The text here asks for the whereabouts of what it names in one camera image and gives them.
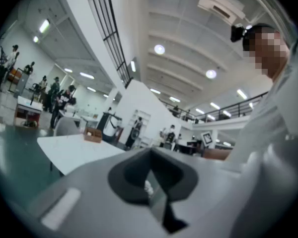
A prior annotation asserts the person's head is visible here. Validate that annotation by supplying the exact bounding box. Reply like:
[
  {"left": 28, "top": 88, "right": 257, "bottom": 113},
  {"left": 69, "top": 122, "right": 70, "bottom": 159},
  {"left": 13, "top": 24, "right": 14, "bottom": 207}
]
[{"left": 242, "top": 23, "right": 291, "bottom": 80}]

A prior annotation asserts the black head-mounted camera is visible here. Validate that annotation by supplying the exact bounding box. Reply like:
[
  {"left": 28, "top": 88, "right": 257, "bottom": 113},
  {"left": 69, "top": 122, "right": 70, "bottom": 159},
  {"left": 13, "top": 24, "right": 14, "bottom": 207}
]
[{"left": 230, "top": 23, "right": 253, "bottom": 43}]

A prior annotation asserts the white and red cabinet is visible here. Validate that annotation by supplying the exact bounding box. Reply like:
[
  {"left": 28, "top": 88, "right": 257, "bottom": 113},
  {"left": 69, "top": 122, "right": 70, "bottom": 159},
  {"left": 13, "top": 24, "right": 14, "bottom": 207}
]
[{"left": 14, "top": 95, "right": 43, "bottom": 128}]

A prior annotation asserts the grey metal cabinet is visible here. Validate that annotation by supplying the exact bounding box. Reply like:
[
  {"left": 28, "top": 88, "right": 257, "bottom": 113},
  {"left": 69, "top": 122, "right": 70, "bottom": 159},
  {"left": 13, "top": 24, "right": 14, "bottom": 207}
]
[{"left": 14, "top": 68, "right": 30, "bottom": 98}]

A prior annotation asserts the person's white shirt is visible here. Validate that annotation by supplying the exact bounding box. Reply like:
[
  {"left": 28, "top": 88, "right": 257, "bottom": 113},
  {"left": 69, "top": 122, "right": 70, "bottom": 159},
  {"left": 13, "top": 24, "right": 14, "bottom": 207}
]
[{"left": 224, "top": 37, "right": 298, "bottom": 180}]

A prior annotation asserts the white and black machine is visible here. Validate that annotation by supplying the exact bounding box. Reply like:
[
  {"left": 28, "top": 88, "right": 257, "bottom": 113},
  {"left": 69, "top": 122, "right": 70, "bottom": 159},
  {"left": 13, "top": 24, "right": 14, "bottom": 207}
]
[{"left": 96, "top": 112, "right": 123, "bottom": 143}]

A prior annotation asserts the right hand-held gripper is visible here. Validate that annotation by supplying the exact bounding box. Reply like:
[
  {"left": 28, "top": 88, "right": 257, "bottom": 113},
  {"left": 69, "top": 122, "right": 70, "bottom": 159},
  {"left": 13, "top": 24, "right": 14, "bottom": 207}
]
[{"left": 200, "top": 130, "right": 212, "bottom": 149}]

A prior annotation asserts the small wooden tray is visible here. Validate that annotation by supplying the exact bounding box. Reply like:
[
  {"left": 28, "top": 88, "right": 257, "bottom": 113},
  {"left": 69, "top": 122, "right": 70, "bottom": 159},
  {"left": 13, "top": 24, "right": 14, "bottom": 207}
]
[{"left": 83, "top": 127, "right": 103, "bottom": 143}]

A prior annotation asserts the brown box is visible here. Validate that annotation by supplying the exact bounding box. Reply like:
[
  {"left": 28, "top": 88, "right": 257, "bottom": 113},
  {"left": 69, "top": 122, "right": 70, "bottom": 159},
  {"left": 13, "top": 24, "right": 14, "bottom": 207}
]
[{"left": 203, "top": 148, "right": 232, "bottom": 161}]

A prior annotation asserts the black balcony railing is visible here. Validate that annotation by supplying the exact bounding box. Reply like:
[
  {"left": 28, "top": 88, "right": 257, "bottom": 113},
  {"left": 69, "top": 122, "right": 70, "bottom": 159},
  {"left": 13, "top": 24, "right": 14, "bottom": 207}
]
[{"left": 161, "top": 92, "right": 269, "bottom": 123}]

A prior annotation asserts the grey chair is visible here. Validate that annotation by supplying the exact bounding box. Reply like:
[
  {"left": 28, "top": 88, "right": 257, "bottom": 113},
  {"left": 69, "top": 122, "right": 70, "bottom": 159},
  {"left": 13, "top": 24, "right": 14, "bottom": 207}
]
[{"left": 54, "top": 117, "right": 80, "bottom": 136}]

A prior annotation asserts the white ceiling air conditioner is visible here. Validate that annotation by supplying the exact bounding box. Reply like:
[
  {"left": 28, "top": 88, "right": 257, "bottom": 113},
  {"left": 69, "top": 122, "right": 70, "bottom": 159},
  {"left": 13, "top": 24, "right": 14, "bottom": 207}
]
[{"left": 198, "top": 0, "right": 246, "bottom": 24}]

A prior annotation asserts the white square table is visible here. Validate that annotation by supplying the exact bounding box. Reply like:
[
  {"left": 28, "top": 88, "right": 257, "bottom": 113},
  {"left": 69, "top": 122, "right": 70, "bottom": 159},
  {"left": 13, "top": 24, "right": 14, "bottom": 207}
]
[{"left": 37, "top": 134, "right": 126, "bottom": 176}]

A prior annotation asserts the black mezzanine railing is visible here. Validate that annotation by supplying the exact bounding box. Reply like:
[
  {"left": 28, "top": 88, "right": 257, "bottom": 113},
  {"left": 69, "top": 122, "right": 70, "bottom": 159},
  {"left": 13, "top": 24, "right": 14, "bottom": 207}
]
[{"left": 83, "top": 0, "right": 134, "bottom": 88}]

